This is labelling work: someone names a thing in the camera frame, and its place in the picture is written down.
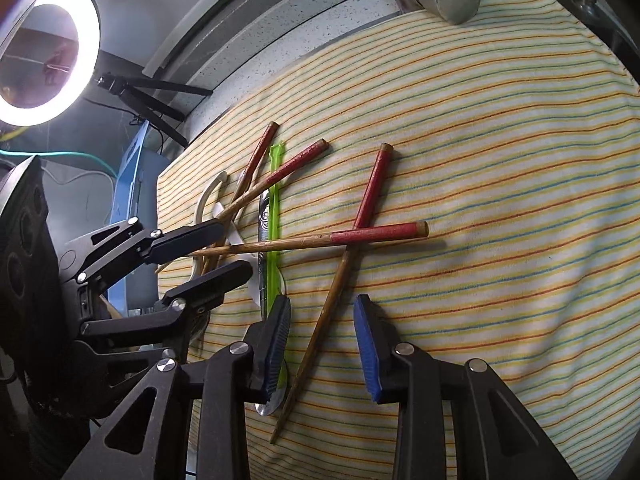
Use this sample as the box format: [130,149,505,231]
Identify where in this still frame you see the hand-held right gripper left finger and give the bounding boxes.
[60,295,293,480]

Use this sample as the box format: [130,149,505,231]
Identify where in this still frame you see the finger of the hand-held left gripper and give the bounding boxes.
[60,217,226,283]
[80,260,254,350]

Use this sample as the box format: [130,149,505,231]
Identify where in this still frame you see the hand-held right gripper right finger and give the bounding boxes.
[352,294,576,480]

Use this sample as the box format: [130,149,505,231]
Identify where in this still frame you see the metal spoon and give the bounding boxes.
[254,192,286,417]

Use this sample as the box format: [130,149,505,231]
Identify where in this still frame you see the blue plastic basket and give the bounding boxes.
[107,120,168,313]

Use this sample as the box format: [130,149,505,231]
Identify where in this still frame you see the green plastic utensil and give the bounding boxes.
[267,144,290,398]

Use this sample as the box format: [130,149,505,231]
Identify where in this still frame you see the red-ended wooden chopstick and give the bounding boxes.
[187,221,430,257]
[200,121,280,276]
[270,143,394,444]
[155,139,330,276]

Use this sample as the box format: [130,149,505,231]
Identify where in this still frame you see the striped cloth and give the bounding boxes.
[156,0,640,480]

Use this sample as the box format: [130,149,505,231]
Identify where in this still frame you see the white cable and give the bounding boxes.
[44,169,120,228]

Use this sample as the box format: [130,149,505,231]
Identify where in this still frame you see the green cable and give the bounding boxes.
[0,149,122,177]

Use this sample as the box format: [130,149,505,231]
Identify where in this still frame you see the ring light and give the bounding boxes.
[0,0,102,128]

